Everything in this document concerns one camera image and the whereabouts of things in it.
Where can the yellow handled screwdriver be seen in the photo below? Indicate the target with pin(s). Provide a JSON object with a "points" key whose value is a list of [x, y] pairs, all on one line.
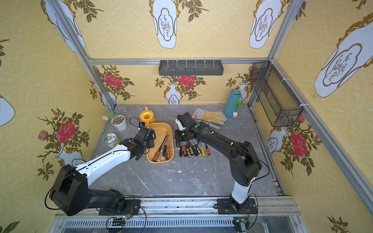
{"points": [[202, 150]]}

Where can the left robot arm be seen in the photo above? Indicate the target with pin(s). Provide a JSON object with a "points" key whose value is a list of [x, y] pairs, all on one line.
{"points": [[71, 192]]}

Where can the yellow storage box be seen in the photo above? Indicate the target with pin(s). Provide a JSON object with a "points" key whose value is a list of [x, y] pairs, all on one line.
{"points": [[161, 130]]}

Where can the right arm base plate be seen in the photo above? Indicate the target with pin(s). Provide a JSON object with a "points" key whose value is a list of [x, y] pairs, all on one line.
{"points": [[230, 207]]}

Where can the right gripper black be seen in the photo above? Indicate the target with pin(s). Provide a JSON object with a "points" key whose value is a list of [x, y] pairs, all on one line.
{"points": [[180, 136]]}

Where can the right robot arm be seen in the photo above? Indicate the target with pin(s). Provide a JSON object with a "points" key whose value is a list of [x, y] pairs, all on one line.
{"points": [[245, 165]]}

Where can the white potted plant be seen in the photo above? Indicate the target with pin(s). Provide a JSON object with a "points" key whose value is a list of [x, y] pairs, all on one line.
{"points": [[117, 120]]}

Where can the red handled screwdriver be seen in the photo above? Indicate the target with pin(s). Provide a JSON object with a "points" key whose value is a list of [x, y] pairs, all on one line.
{"points": [[207, 149]]}

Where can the black handled screwdriver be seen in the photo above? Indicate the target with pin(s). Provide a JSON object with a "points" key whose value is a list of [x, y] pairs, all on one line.
{"points": [[194, 150]]}

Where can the yellow white work glove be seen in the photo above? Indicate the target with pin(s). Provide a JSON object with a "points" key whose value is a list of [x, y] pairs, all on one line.
{"points": [[214, 119]]}

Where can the round tape tin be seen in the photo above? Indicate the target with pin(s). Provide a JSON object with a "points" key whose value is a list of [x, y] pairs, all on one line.
{"points": [[111, 140]]}

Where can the orange handled small screwdriver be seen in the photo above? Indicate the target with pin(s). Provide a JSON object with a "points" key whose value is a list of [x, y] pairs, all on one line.
{"points": [[167, 148]]}

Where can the black wire mesh basket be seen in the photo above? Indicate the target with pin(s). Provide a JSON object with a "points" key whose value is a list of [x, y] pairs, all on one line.
{"points": [[277, 99]]}

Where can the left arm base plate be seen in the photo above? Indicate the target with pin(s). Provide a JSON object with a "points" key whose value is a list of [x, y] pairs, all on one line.
{"points": [[131, 206]]}

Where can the grey wall shelf rack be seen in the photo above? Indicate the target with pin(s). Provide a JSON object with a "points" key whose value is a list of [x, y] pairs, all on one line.
{"points": [[191, 67]]}

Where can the tan grip black screwdriver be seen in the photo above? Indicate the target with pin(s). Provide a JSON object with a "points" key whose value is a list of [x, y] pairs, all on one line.
{"points": [[188, 151]]}

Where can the orange grip black shaft screwdriver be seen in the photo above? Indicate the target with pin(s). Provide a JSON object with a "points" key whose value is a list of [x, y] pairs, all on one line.
{"points": [[156, 155]]}

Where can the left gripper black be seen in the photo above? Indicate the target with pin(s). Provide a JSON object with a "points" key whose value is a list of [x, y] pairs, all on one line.
{"points": [[148, 139]]}

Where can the yellow watering can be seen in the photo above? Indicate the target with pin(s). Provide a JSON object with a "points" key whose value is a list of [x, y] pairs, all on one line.
{"points": [[147, 116]]}

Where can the teal vase with flower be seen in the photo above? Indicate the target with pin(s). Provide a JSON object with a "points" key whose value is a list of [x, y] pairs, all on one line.
{"points": [[233, 103]]}

